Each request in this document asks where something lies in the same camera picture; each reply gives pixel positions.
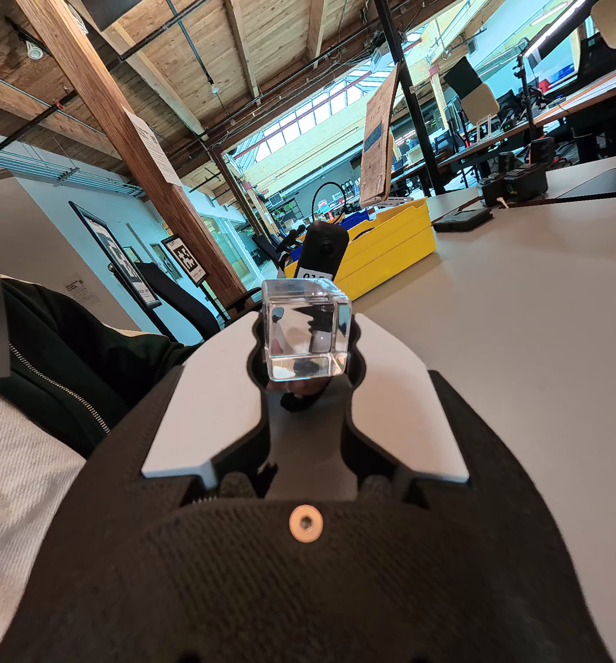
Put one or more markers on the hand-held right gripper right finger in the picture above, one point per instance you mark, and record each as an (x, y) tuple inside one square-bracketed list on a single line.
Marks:
[(401, 409)]

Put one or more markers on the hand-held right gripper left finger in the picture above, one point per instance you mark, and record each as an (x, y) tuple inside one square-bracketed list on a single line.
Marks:
[(209, 404)]

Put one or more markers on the clear acrylic cube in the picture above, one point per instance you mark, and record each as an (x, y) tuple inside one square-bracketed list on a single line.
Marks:
[(308, 326)]

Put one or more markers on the grey desk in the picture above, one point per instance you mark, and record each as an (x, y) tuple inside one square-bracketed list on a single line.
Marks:
[(520, 336)]

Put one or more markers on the black desk mat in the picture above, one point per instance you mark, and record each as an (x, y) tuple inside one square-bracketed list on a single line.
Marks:
[(603, 184)]

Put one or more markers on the person's left hand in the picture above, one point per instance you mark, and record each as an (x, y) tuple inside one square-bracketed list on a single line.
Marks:
[(305, 386)]

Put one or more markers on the blue plastic bin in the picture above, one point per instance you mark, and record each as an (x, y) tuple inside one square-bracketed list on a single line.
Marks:
[(357, 218)]

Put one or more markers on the yellow plastic bin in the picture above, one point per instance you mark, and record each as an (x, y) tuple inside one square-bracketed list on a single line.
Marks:
[(380, 248)]

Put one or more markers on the white panel stand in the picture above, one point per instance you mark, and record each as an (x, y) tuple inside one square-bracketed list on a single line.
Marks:
[(396, 199)]

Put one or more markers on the black office chair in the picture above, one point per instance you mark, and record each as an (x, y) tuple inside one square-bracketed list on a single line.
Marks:
[(178, 300)]

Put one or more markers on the printed cardboard panel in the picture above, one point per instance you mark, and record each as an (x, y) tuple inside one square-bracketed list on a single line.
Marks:
[(377, 134)]

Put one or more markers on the small framed marker sign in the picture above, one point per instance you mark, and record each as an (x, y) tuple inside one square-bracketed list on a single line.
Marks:
[(186, 259)]

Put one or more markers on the black flat box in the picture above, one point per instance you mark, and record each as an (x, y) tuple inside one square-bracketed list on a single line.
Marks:
[(460, 218)]

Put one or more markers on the black steel pole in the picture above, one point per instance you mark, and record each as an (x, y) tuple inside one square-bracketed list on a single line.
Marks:
[(409, 93)]

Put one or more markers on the black battery charger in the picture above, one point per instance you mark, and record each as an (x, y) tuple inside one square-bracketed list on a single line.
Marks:
[(491, 191), (525, 186)]

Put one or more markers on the large framed marker sign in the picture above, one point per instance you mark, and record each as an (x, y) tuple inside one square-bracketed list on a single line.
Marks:
[(108, 248)]

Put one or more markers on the white paper notice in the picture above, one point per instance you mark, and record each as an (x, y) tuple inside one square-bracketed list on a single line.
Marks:
[(155, 145)]

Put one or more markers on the black battery pack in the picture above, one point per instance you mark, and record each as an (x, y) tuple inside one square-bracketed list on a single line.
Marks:
[(543, 151), (506, 163)]

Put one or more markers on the tan and black board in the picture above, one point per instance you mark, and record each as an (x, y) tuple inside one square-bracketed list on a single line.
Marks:
[(478, 103)]

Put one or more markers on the wooden pillar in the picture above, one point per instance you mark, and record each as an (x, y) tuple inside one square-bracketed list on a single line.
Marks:
[(106, 98)]

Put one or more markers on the black lamp with light bar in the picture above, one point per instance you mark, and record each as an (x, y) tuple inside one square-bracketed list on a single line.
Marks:
[(566, 31)]

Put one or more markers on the track spotlight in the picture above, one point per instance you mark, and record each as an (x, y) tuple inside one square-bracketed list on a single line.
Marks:
[(34, 50)]

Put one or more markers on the slim wooden post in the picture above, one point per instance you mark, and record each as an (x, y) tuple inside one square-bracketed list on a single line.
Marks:
[(235, 191)]

